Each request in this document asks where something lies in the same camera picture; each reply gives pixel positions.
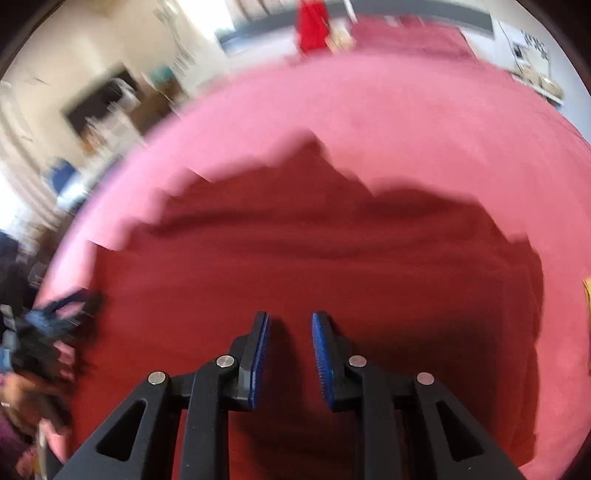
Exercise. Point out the white bedside table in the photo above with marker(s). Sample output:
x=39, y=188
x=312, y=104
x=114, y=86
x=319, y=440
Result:
x=531, y=50

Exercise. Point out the black flat screen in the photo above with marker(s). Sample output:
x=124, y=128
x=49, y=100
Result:
x=92, y=104

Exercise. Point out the pink pillow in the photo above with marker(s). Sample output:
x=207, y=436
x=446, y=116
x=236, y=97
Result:
x=411, y=37

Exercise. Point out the pink plush bed blanket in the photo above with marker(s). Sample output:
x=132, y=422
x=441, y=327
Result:
x=415, y=115

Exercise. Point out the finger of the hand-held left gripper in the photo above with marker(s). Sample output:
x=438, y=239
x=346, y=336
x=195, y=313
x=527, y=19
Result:
x=64, y=309

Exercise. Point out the grey bed headboard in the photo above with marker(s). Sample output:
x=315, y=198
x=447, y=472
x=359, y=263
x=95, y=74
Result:
x=268, y=30

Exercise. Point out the person's left hand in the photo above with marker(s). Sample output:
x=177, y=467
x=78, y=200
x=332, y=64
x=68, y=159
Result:
x=27, y=394

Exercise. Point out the blue chair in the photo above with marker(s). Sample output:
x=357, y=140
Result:
x=62, y=177

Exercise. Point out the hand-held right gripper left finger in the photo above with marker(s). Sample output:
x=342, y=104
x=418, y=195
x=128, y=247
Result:
x=261, y=360

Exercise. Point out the bright red garment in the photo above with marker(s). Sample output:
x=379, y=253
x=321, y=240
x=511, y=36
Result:
x=313, y=25

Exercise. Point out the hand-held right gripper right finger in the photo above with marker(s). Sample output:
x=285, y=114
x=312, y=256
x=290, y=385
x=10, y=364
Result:
x=321, y=360

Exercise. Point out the small beige plush item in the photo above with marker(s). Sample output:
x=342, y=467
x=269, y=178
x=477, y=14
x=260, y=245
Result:
x=339, y=40

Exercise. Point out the maroon garment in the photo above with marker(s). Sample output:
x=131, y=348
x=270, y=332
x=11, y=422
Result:
x=323, y=240

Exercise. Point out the yellow garment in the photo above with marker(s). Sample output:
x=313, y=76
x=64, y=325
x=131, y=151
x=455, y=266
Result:
x=587, y=314

